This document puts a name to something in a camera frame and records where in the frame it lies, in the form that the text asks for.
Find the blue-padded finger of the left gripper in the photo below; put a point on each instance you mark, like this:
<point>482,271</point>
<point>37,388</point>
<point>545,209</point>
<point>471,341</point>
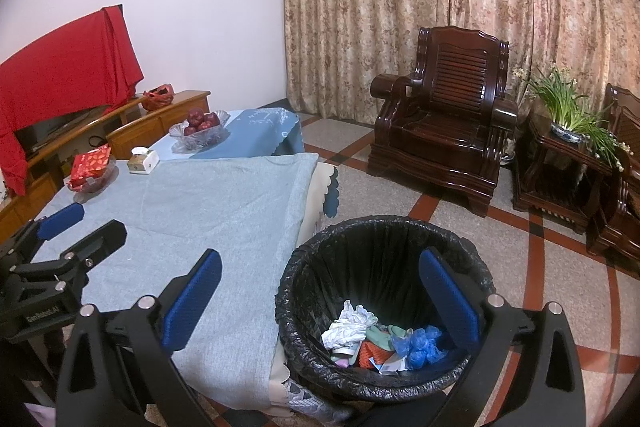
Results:
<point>63,219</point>

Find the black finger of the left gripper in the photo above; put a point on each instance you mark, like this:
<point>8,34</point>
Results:
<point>93,249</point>

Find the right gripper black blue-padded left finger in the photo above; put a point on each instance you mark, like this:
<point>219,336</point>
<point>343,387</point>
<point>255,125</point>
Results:
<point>185,299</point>

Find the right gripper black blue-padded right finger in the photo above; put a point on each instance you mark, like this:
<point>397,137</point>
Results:
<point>456,299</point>

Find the blue plastic bag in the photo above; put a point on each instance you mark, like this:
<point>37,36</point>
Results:
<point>420,347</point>

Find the green rubber glove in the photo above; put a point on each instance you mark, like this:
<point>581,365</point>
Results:
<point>382,336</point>

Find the white cloth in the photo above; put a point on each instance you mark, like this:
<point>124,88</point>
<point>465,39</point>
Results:
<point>345,334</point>

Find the black lined trash bin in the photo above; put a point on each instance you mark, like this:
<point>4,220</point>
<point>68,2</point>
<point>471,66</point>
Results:
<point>372,262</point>

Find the trash pile in bin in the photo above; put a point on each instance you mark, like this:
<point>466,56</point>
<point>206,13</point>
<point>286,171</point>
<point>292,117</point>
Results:
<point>376,359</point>

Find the red snack packet dish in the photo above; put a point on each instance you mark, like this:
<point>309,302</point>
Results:
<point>92,173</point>

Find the white tissue box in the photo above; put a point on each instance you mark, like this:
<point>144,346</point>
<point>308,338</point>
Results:
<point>143,160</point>

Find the wooden TV cabinet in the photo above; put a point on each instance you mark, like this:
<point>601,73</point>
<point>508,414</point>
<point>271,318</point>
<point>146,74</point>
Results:
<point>125,127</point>

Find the grey blue tablecloth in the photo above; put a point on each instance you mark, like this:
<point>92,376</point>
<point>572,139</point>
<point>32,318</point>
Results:
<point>249,210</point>

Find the glass fruit bowl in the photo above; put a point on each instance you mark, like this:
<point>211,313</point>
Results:
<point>187,144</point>

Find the red apples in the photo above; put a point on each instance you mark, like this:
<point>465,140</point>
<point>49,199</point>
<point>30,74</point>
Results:
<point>198,121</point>

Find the red basket ornament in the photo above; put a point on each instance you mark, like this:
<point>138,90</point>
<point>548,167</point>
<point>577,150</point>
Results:
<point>158,97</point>

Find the red cloth over television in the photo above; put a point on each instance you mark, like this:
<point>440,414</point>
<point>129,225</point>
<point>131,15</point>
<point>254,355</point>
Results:
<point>87,63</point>

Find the dark wooden side table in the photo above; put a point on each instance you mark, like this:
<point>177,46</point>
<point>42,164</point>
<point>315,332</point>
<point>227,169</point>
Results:
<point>556,176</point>

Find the dark wooden armchair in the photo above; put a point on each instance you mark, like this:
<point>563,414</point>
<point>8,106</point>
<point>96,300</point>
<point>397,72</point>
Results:
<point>614,228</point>
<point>447,122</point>

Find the blue side table cover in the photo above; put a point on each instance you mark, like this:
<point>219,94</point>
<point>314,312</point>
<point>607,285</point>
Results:
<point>272,131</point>

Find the potted green plant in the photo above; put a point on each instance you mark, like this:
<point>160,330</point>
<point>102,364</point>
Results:
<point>570,114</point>

